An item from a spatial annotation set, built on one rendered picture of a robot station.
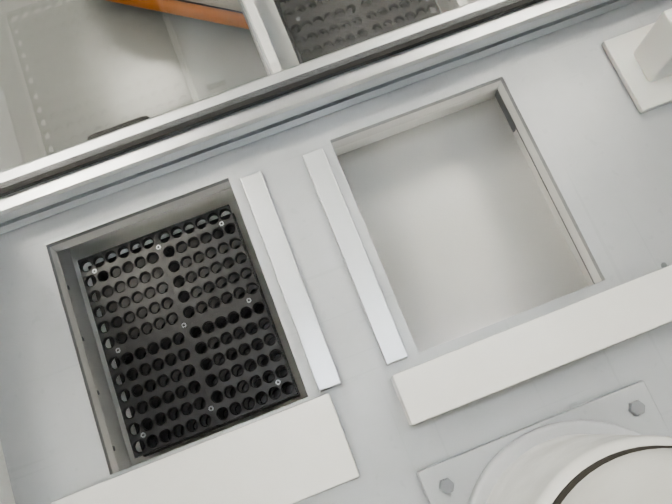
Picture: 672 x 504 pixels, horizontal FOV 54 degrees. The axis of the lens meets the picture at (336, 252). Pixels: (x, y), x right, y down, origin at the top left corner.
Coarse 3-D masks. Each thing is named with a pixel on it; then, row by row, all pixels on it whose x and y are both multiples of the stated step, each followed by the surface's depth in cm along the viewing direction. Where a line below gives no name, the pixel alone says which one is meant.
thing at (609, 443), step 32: (640, 384) 62; (576, 416) 62; (608, 416) 62; (640, 416) 62; (480, 448) 61; (512, 448) 60; (544, 448) 56; (576, 448) 49; (608, 448) 45; (640, 448) 44; (448, 480) 60; (480, 480) 59; (512, 480) 54; (544, 480) 47; (576, 480) 44; (608, 480) 40; (640, 480) 38
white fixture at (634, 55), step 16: (640, 32) 72; (656, 32) 66; (608, 48) 72; (624, 48) 72; (640, 48) 70; (656, 48) 67; (624, 64) 71; (640, 64) 71; (656, 64) 68; (624, 80) 71; (640, 80) 71; (656, 80) 71; (640, 96) 70; (656, 96) 70; (640, 112) 70
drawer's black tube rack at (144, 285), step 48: (192, 240) 76; (240, 240) 73; (96, 288) 72; (144, 288) 72; (192, 288) 72; (240, 288) 72; (144, 336) 71; (192, 336) 71; (240, 336) 74; (144, 384) 69; (192, 384) 72; (240, 384) 72; (288, 384) 72; (144, 432) 68; (192, 432) 68
